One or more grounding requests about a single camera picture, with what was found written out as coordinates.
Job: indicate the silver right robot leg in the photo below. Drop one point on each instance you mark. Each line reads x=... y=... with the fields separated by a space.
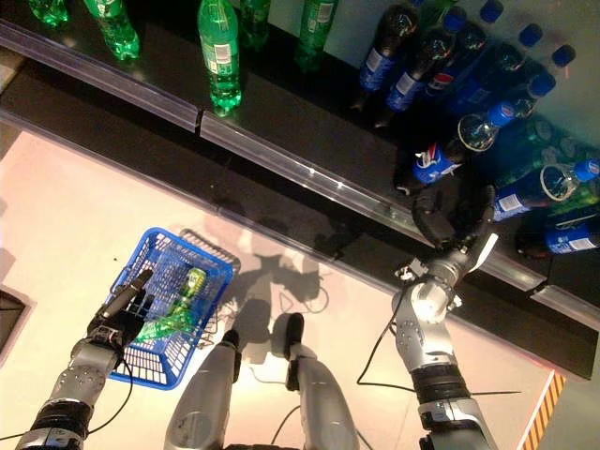
x=323 y=398

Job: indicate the black left robot foot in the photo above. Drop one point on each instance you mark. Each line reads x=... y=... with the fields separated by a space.
x=230 y=337

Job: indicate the dark robot waist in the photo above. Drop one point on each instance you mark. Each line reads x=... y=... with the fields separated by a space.
x=267 y=446

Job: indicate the silver robot leg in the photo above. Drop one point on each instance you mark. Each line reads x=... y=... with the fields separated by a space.
x=323 y=398
x=206 y=398

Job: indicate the yellow black hazard strip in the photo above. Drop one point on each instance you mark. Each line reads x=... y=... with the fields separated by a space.
x=548 y=403

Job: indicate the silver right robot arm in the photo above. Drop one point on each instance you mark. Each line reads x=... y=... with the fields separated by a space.
x=422 y=337

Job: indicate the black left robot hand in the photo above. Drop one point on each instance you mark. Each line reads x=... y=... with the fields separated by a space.
x=117 y=328

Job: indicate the black base plinth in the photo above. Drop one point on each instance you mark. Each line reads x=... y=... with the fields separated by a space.
x=11 y=319
x=187 y=169

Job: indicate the black robot foot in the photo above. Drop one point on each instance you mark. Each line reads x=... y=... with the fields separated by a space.
x=230 y=337
x=294 y=328

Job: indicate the green plastic soda bottle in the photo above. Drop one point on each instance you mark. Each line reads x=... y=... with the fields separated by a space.
x=220 y=56
x=255 y=23
x=49 y=9
x=539 y=136
x=314 y=33
x=112 y=28
x=193 y=279
x=164 y=323

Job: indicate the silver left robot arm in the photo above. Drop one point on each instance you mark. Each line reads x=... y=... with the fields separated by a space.
x=79 y=379

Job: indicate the blue plastic shopping basket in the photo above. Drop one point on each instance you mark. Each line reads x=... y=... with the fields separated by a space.
x=169 y=385

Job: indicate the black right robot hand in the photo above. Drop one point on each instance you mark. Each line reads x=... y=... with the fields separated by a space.
x=429 y=220

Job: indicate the black right robot foot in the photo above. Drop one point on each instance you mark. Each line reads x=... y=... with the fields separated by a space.
x=294 y=328

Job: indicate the silver left robot leg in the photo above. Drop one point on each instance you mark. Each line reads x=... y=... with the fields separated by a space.
x=206 y=398

